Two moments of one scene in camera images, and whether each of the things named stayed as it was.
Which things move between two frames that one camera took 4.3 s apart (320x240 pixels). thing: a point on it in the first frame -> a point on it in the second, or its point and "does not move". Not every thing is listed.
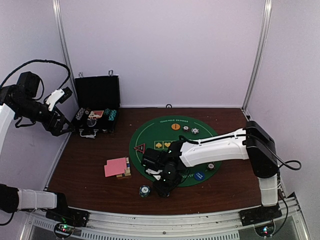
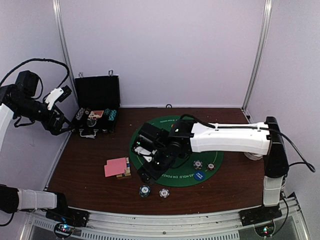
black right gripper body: [170, 182] -> [159, 169]
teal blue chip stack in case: [112, 113] does not move
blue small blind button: [199, 175] does not move
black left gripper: [55, 130] does not move
